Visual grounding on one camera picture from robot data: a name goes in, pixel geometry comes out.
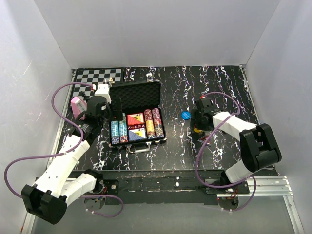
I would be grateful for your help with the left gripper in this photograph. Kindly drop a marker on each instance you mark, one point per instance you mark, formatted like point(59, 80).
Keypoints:
point(117, 113)

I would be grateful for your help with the blue playing card deck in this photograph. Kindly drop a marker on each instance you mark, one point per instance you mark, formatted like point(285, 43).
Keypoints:
point(137, 134)

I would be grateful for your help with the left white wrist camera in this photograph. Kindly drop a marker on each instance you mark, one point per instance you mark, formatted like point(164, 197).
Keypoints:
point(101, 95)

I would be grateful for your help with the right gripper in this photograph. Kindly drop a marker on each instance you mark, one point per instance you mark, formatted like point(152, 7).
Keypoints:
point(195, 115)

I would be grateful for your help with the purple and red chip column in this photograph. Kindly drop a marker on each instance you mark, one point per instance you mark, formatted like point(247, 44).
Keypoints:
point(157, 123)

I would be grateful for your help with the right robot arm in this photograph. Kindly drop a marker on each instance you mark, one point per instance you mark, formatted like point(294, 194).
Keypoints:
point(258, 146)

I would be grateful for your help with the row of red dice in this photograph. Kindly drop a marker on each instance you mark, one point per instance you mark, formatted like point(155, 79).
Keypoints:
point(138, 126)

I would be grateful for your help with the triangular all-in button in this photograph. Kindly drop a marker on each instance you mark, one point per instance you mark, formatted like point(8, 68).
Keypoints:
point(202, 139)

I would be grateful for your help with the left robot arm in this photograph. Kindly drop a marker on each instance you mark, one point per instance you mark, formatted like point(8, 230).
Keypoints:
point(50, 195)

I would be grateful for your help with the checkerboard mat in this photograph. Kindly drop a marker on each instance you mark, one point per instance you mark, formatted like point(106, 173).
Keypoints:
point(94, 76)

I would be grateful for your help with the blue small blind button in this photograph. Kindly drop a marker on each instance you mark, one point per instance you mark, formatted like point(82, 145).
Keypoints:
point(186, 115)

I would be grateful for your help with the black poker chip case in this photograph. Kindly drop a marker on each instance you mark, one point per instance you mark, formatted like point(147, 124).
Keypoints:
point(136, 97)

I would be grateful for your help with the red and yellow chip column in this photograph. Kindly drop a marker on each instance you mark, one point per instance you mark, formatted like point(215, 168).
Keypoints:
point(149, 124)

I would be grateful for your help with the pink wedge box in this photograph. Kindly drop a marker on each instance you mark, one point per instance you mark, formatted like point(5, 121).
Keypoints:
point(78, 106)

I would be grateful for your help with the red playing card deck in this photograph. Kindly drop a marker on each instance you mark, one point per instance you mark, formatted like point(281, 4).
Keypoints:
point(135, 119)

